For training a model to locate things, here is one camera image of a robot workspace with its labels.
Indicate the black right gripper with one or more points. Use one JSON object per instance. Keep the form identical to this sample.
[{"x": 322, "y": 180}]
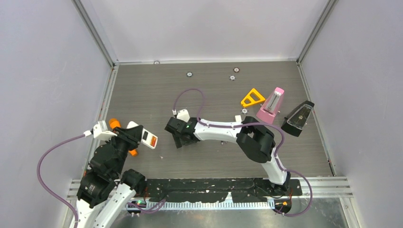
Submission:
[{"x": 180, "y": 142}]

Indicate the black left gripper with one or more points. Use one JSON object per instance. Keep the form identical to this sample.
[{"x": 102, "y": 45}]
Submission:
[{"x": 132, "y": 135}]

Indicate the white remote control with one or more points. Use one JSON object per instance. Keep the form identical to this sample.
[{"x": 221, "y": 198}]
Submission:
[{"x": 146, "y": 135}]

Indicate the orange AAA battery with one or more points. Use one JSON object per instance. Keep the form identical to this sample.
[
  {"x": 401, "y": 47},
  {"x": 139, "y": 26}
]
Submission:
[{"x": 153, "y": 141}]

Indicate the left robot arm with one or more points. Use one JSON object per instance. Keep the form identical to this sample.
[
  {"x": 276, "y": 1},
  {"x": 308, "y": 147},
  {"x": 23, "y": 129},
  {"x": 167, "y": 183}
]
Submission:
[{"x": 105, "y": 189}]

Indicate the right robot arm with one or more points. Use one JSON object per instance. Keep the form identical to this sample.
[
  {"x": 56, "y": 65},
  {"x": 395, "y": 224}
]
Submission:
[{"x": 254, "y": 138}]

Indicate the slim white black remote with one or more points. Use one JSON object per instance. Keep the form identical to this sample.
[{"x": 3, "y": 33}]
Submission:
[{"x": 238, "y": 118}]

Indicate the pink metronome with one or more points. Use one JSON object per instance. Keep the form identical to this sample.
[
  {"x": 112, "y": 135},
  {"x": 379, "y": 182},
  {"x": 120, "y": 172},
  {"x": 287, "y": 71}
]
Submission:
[{"x": 270, "y": 108}]

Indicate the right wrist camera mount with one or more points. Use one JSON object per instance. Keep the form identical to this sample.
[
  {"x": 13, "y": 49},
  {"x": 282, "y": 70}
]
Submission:
[{"x": 181, "y": 114}]

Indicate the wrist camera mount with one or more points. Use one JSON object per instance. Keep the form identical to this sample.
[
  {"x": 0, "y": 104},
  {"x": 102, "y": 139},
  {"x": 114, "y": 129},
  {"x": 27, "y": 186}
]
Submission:
[
  {"x": 100, "y": 131},
  {"x": 181, "y": 114}
]

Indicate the orange handle tool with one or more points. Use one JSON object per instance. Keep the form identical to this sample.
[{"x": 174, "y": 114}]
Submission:
[{"x": 113, "y": 123}]

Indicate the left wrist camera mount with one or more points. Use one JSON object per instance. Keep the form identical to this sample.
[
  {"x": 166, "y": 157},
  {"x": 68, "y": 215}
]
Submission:
[{"x": 100, "y": 131}]

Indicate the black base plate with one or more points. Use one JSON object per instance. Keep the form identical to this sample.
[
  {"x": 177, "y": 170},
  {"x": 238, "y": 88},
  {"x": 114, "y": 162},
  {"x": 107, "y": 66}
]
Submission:
[{"x": 213, "y": 190}]

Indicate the yellow triangular plastic frame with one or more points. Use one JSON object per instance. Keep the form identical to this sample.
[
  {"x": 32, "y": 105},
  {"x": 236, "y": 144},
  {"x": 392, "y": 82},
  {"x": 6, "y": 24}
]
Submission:
[{"x": 253, "y": 97}]

